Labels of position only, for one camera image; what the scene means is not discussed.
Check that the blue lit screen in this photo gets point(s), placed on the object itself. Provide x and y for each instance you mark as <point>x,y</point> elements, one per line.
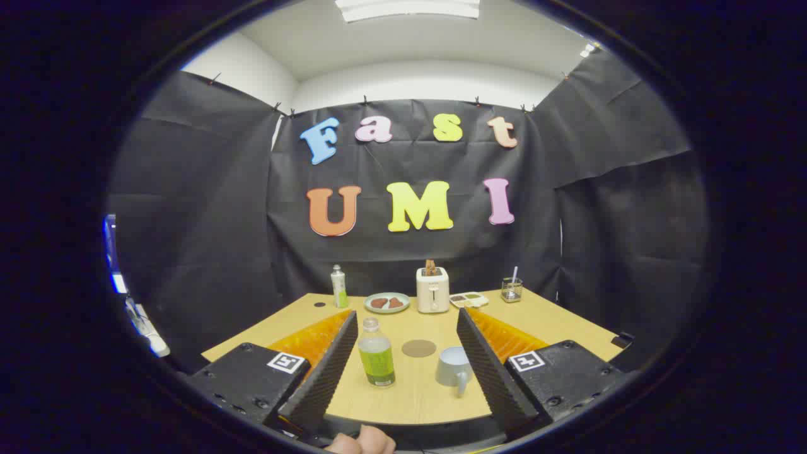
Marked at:
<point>112,252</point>

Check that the brown toast slice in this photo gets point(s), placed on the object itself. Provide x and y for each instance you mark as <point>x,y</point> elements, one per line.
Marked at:
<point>431,269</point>

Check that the black table clamp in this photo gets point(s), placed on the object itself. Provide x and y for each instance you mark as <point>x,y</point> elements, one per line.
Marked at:
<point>623,340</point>

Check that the brown meat piece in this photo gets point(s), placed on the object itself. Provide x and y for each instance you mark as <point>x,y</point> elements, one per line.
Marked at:
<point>378,303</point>
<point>396,303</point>

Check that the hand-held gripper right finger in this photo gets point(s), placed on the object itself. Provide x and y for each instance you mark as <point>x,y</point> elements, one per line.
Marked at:
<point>492,372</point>

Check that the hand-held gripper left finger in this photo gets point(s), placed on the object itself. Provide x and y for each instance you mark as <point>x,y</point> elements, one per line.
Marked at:
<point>328,372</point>

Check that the ceiling light panel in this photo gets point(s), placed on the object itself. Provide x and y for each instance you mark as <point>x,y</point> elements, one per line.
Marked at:
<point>406,9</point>

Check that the wooden table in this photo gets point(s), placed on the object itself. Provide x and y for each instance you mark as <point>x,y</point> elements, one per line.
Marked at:
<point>403,403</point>

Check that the pale green plate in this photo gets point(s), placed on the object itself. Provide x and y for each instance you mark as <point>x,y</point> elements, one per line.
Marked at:
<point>388,311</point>

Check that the pale grey cup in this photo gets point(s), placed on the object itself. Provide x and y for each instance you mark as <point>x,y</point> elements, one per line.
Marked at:
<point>451,369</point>

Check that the brown round coaster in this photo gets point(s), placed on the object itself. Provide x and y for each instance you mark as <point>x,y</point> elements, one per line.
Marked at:
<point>419,348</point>

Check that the white device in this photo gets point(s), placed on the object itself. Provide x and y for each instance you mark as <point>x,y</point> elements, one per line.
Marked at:
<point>148,329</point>

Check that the white toaster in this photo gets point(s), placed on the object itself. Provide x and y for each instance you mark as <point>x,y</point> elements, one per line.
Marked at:
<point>432,293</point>

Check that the white divided snack dish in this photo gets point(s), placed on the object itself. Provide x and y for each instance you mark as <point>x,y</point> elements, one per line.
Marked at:
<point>470,301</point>

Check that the slim white green bottle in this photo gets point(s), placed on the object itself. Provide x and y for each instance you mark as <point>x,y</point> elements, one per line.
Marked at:
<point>340,290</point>

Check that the clear juice bottle green label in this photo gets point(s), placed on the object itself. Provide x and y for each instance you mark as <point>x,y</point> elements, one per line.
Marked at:
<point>377,359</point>

